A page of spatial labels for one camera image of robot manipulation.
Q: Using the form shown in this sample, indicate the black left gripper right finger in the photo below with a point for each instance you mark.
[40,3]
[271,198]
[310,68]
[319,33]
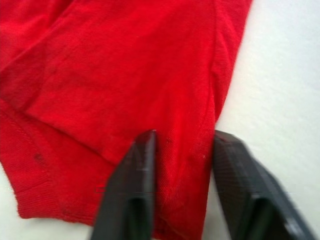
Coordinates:
[250,185]

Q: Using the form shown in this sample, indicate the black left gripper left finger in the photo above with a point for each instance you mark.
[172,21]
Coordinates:
[130,185]

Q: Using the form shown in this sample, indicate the red t-shirt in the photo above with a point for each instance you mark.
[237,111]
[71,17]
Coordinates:
[112,75]

